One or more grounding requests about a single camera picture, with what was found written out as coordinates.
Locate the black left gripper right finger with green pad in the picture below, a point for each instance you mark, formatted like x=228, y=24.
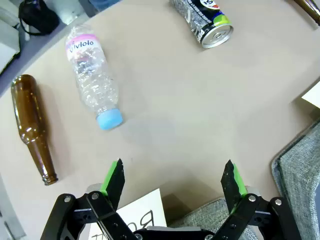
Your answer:
x=231, y=185

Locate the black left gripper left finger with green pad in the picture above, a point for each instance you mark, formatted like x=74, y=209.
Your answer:
x=115, y=182

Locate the clear plastic bottle blue cap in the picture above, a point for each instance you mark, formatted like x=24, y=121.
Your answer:
x=92, y=82

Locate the brown glass bottle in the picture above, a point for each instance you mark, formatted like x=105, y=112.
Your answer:
x=27, y=112
x=310, y=8

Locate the black and green drink can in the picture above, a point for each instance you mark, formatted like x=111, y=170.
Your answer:
x=200, y=20

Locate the grey fabric bottle basket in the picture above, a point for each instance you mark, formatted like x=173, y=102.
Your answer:
x=200, y=215

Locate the grey fabric plastic basket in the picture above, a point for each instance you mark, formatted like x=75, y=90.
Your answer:
x=300, y=162

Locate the small white paper card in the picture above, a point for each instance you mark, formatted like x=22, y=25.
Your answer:
x=313, y=97
x=142, y=212

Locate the white equipment box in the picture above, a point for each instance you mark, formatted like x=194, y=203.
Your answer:
x=7, y=42

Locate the person in denim clothes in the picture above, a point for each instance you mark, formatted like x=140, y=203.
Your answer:
x=105, y=3

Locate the black backpack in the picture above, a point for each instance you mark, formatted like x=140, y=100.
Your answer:
x=40, y=17

